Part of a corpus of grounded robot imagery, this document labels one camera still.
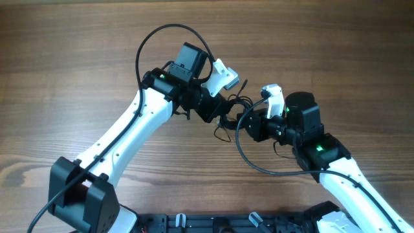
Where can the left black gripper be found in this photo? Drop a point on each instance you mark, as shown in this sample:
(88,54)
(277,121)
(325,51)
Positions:
(218,105)

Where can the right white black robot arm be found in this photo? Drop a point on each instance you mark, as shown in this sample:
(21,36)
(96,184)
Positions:
(295,121)

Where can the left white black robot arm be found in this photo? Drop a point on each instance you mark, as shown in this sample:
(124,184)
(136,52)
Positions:
(82,191)

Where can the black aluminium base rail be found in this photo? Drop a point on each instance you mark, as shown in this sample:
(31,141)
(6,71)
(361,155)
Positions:
(182,223)

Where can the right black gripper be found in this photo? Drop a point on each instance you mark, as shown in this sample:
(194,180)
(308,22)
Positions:
(257,131)

